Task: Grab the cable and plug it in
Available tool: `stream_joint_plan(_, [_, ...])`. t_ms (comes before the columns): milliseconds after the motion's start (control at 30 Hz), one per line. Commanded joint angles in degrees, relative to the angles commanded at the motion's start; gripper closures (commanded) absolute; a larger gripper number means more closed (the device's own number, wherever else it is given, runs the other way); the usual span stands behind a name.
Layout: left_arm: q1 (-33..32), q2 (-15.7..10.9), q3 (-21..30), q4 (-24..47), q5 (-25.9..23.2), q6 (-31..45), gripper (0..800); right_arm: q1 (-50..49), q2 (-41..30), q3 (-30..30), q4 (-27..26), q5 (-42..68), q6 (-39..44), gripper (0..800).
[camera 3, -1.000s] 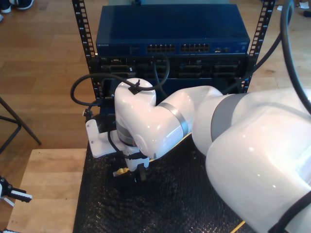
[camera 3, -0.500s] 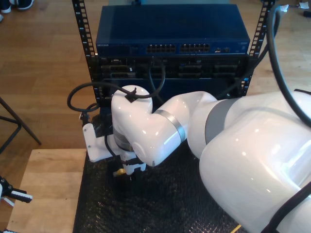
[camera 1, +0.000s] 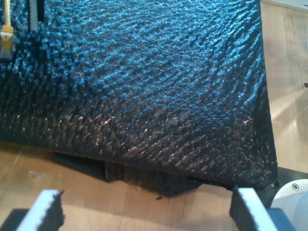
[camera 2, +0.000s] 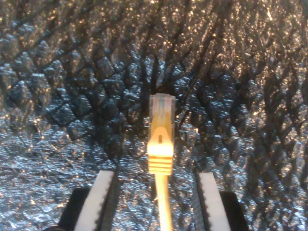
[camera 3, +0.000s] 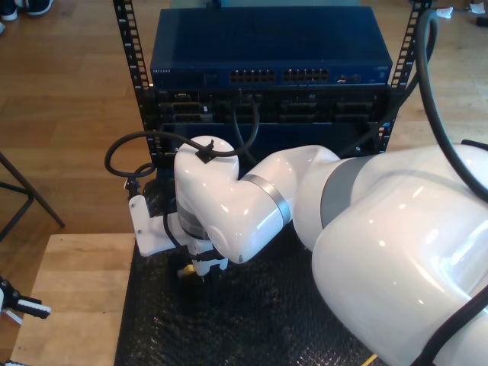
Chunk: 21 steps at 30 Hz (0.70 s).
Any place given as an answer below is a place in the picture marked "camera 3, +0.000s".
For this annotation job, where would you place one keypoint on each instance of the white metal foot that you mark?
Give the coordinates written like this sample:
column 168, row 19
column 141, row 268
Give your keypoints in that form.
column 11, row 317

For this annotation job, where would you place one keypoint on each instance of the black bubble wrap mat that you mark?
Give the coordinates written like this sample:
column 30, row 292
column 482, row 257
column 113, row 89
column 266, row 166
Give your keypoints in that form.
column 228, row 324

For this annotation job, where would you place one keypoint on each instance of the black panel with red light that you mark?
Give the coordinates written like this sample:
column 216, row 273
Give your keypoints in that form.
column 164, row 160

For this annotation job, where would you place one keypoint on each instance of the blue rack shelf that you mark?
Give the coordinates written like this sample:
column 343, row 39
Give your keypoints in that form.
column 286, row 133

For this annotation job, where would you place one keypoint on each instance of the black Dell server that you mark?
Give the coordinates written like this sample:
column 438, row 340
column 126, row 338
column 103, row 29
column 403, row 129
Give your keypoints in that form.
column 305, row 110

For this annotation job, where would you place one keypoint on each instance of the pale shoe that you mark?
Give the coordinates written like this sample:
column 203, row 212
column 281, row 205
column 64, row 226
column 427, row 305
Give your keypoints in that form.
column 2, row 27

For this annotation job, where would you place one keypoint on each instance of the dark blue shoe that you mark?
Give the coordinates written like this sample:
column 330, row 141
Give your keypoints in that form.
column 40, row 7

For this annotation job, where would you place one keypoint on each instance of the white crumpled paper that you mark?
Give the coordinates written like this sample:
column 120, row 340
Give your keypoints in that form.
column 446, row 12
column 477, row 8

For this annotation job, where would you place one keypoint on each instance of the small black object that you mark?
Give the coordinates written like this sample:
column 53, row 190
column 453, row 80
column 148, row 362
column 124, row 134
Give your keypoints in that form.
column 482, row 21

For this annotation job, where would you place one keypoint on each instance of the black stool frame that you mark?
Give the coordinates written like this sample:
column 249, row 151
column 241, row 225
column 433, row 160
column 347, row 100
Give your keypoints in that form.
column 31, row 192

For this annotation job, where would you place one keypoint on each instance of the black rack frame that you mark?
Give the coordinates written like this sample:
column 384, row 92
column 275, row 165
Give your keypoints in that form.
column 131, row 57

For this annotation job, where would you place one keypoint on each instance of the blue Netgear network switch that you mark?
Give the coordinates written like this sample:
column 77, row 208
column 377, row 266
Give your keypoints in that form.
column 267, row 38

